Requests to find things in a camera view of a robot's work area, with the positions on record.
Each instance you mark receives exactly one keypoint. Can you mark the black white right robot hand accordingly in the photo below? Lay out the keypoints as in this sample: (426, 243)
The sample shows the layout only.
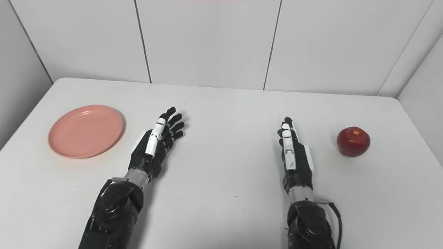
(299, 169)

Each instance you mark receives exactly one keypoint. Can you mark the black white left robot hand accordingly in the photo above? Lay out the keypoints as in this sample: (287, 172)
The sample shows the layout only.
(143, 160)

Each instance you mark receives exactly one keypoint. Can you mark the red apple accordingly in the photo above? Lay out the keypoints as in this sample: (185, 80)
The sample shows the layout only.
(353, 142)

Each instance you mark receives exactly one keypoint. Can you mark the pink round plate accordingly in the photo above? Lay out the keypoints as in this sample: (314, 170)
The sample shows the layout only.
(84, 132)

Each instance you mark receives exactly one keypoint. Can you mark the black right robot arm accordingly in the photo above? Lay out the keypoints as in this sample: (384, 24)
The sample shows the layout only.
(309, 224)

